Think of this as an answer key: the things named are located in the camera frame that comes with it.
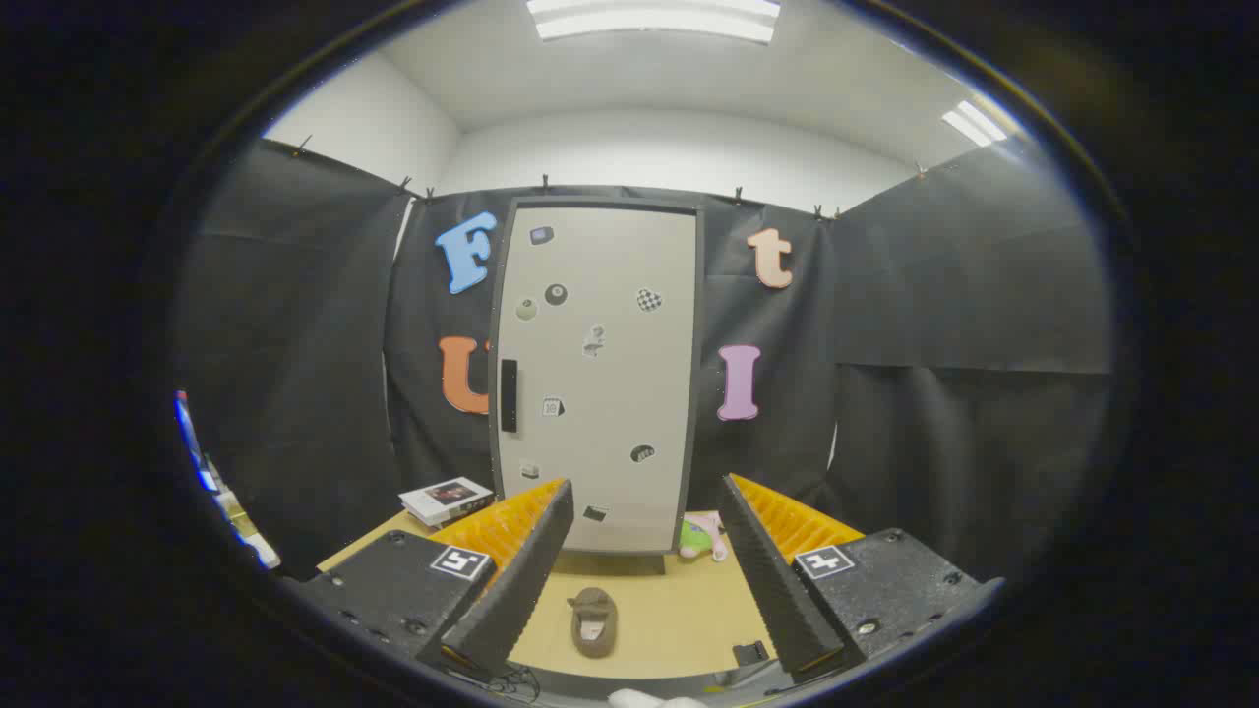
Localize grey shoe cabinet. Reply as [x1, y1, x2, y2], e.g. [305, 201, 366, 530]
[489, 197, 705, 576]

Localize stack of books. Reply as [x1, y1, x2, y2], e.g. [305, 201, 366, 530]
[398, 477, 496, 529]

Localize long ceiling light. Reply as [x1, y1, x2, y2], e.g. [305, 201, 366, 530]
[526, 0, 781, 45]

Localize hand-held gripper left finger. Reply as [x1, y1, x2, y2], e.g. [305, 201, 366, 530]
[295, 479, 574, 679]

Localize pink and green plush toy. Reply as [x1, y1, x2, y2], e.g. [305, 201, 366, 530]
[679, 511, 729, 563]

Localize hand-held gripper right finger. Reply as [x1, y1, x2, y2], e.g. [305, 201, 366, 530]
[718, 474, 1006, 681]

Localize white rounded object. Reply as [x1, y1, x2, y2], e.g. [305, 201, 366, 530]
[608, 688, 711, 708]

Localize small ceiling light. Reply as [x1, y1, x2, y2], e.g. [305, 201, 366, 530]
[941, 98, 1009, 148]

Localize brown fuzzy shoe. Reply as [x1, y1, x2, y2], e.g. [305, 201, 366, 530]
[568, 587, 619, 659]

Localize black cables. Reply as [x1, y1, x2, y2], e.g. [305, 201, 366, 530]
[487, 661, 542, 701]

